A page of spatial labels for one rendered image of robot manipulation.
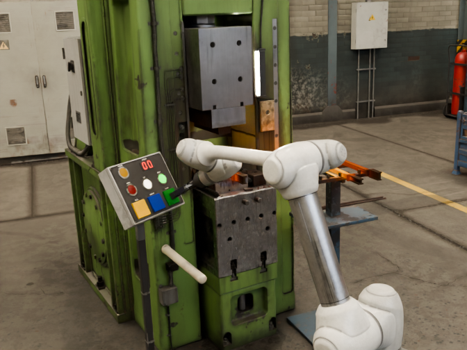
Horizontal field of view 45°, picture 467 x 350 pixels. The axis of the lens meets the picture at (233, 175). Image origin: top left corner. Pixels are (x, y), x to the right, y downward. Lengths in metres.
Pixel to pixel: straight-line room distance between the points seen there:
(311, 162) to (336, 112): 8.10
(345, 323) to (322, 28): 8.13
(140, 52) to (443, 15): 8.68
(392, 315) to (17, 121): 6.68
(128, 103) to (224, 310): 1.26
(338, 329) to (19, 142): 6.69
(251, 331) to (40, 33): 5.60
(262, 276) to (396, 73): 7.72
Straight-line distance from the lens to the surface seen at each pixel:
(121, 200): 2.53
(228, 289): 3.16
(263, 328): 3.40
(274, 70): 3.24
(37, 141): 8.16
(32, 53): 8.02
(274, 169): 1.85
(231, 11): 3.08
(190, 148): 2.30
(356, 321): 1.95
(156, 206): 2.62
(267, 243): 3.18
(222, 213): 2.97
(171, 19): 2.94
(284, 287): 3.65
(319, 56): 9.77
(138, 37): 2.87
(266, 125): 3.22
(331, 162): 1.98
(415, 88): 10.85
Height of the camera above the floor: 1.82
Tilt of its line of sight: 16 degrees down
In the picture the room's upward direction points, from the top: 2 degrees counter-clockwise
